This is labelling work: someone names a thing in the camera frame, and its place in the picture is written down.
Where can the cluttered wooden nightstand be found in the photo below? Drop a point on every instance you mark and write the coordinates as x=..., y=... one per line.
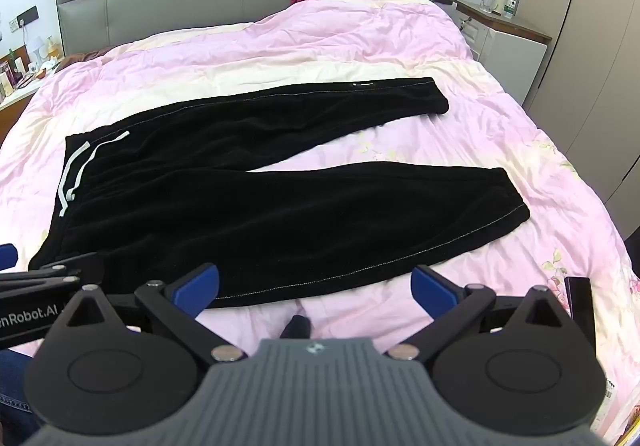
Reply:
x=12, y=101

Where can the beige wardrobe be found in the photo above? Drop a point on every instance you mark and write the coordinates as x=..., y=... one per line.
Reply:
x=590, y=51

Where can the stack of printed papers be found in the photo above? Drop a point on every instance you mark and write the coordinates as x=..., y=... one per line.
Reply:
x=622, y=416

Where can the yellow bottle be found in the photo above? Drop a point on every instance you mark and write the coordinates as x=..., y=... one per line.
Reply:
x=51, y=48

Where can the pink floral quilt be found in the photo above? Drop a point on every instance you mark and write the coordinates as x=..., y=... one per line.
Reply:
x=310, y=46

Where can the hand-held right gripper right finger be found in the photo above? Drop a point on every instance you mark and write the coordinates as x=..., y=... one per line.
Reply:
x=432, y=288

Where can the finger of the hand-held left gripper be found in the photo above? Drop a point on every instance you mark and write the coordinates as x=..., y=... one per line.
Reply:
x=75, y=268
x=7, y=257

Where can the black wall socket panel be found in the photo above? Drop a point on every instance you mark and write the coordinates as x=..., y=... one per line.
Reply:
x=27, y=16

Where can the person's blue jeans leg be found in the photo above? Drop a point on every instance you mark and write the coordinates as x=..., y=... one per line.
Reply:
x=15, y=401

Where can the white wooden-topped nightstand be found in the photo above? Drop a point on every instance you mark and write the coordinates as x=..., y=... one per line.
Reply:
x=505, y=46

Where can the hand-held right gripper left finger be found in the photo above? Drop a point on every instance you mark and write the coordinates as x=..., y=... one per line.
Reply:
x=196, y=288

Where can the clear drinking glass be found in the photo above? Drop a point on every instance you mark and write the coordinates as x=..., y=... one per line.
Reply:
x=486, y=2

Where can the dark blue object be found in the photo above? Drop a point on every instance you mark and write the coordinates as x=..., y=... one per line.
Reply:
x=296, y=327

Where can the white wall socket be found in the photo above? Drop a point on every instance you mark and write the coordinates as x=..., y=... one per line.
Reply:
x=13, y=25

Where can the black pants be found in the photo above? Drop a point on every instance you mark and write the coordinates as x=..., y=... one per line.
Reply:
x=250, y=206

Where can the brown bedsheet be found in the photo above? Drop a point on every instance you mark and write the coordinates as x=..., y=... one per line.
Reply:
x=80, y=59

